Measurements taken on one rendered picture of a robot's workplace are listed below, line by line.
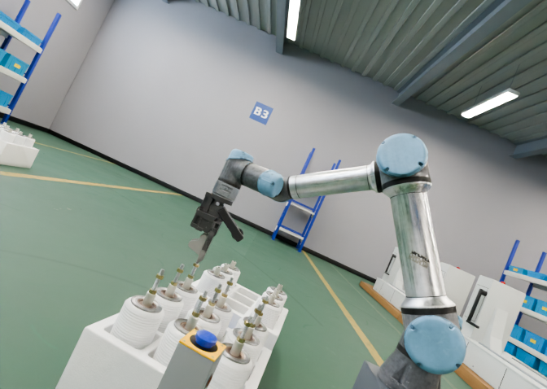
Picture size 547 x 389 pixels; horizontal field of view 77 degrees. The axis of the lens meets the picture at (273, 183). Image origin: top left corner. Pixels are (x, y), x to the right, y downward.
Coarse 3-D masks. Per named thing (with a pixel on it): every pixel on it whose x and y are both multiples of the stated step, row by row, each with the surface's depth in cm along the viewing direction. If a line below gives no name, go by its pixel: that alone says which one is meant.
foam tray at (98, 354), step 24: (96, 336) 73; (72, 360) 73; (96, 360) 72; (120, 360) 72; (144, 360) 72; (264, 360) 96; (72, 384) 72; (96, 384) 72; (120, 384) 71; (144, 384) 70
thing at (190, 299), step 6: (180, 294) 99; (186, 294) 99; (192, 294) 101; (198, 294) 103; (186, 300) 99; (192, 300) 101; (186, 306) 100; (192, 306) 102; (180, 312) 99; (186, 312) 100
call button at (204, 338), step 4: (196, 332) 60; (200, 332) 60; (204, 332) 61; (208, 332) 62; (196, 336) 59; (200, 336) 59; (204, 336) 59; (208, 336) 60; (212, 336) 61; (196, 340) 60; (200, 340) 59; (204, 340) 58; (208, 340) 59; (212, 340) 59; (216, 340) 60; (200, 344) 59; (204, 344) 58; (208, 344) 59; (212, 344) 59
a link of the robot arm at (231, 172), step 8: (232, 152) 104; (240, 152) 102; (232, 160) 102; (240, 160) 102; (248, 160) 103; (224, 168) 103; (232, 168) 102; (240, 168) 101; (224, 176) 102; (232, 176) 102; (240, 176) 109; (232, 184) 102; (240, 184) 104
